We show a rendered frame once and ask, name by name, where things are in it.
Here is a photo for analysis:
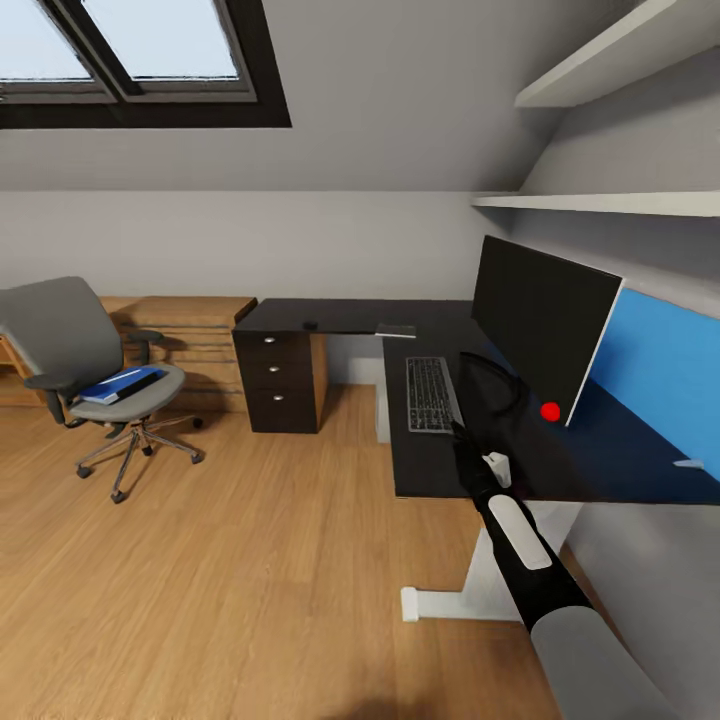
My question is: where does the monitor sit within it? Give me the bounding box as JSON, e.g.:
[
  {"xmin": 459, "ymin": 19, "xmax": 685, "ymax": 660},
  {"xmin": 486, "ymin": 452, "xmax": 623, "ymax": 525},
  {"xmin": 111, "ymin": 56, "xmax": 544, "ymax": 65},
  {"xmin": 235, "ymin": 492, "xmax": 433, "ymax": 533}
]
[{"xmin": 460, "ymin": 235, "xmax": 626, "ymax": 427}]

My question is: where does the keyboard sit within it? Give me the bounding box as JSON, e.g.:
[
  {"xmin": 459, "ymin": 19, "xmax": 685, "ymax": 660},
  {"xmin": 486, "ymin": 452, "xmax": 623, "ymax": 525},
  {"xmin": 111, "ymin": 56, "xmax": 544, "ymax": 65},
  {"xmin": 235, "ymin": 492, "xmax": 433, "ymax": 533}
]
[{"xmin": 406, "ymin": 357, "xmax": 464, "ymax": 434}]

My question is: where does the swivel chair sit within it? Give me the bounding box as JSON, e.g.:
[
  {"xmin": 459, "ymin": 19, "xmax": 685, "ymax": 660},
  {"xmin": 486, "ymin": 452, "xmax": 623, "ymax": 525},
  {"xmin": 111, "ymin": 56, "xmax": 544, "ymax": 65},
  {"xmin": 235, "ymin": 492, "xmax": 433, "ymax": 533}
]
[{"xmin": 0, "ymin": 276, "xmax": 203, "ymax": 503}]

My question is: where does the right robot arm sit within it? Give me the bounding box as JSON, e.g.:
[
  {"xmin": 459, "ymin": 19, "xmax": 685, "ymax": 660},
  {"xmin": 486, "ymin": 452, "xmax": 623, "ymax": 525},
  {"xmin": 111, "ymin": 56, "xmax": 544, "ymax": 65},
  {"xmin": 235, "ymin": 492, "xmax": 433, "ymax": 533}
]
[{"xmin": 451, "ymin": 421, "xmax": 685, "ymax": 720}]

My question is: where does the folder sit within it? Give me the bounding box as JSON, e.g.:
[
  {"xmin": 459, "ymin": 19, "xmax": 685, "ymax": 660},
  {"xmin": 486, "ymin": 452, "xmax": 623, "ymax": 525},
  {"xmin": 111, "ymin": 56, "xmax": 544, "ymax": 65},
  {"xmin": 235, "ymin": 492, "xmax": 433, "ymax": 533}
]
[{"xmin": 77, "ymin": 366, "xmax": 163, "ymax": 405}]

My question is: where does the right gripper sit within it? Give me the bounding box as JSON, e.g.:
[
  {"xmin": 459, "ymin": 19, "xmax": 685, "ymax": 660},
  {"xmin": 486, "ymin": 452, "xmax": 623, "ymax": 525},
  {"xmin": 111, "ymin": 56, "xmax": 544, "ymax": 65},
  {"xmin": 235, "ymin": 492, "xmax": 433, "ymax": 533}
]
[{"xmin": 451, "ymin": 421, "xmax": 494, "ymax": 490}]

